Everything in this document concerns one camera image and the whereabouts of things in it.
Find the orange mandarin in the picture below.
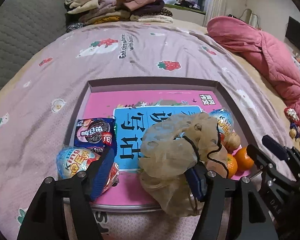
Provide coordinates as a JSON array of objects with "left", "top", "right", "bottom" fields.
[
  {"left": 234, "top": 147, "right": 254, "bottom": 172},
  {"left": 227, "top": 153, "right": 238, "bottom": 178}
]

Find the walnut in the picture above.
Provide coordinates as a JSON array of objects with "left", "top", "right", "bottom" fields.
[{"left": 222, "top": 132, "right": 241, "bottom": 152}]

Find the foil surprise egg toy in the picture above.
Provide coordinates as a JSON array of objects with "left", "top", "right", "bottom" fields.
[{"left": 56, "top": 146, "right": 120, "bottom": 196}]

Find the beige mesh drawstring pouch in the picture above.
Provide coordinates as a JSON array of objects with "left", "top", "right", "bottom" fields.
[{"left": 139, "top": 112, "right": 227, "bottom": 217}]

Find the blue oreo cookie packet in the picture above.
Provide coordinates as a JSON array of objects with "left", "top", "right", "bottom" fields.
[{"left": 74, "top": 118, "right": 117, "bottom": 154}]

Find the santa doll toy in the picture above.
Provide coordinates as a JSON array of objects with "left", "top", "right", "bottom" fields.
[{"left": 284, "top": 107, "right": 300, "bottom": 146}]

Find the pink quilted duvet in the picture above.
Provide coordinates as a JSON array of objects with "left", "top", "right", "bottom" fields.
[{"left": 207, "top": 16, "right": 300, "bottom": 126}]

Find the pink and blue book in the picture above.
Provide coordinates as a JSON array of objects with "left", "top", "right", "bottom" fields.
[{"left": 79, "top": 88, "right": 231, "bottom": 210}]

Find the grey shallow box tray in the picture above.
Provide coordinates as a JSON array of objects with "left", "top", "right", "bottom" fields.
[{"left": 64, "top": 77, "right": 256, "bottom": 213}]

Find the grey quilted headboard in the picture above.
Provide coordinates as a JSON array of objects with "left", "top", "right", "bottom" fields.
[{"left": 0, "top": 0, "right": 66, "bottom": 90}]

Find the pile of folded clothes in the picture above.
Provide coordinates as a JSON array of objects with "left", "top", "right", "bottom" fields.
[{"left": 64, "top": 0, "right": 173, "bottom": 33}]

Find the black wall television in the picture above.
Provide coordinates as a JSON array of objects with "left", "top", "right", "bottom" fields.
[{"left": 285, "top": 17, "right": 300, "bottom": 50}]

